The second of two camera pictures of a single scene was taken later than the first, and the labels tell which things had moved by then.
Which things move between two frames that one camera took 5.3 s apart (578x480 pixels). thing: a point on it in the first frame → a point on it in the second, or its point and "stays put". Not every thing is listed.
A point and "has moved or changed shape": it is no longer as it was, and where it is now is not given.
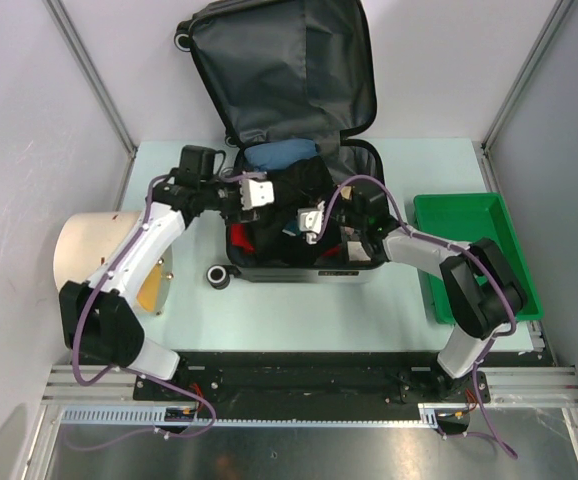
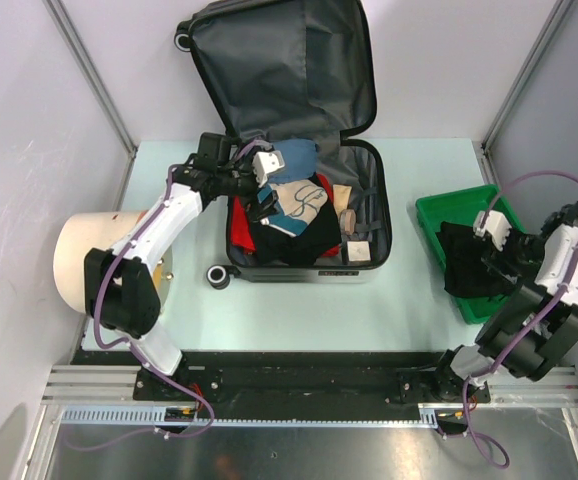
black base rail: (312, 380) stays put
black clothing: (299, 186) has moved or changed shape
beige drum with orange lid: (83, 242) stays put
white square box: (357, 252) stays put
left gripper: (237, 214) → (259, 210)
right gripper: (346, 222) → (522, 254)
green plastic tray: (464, 218) → (503, 207)
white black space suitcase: (296, 71) stays put
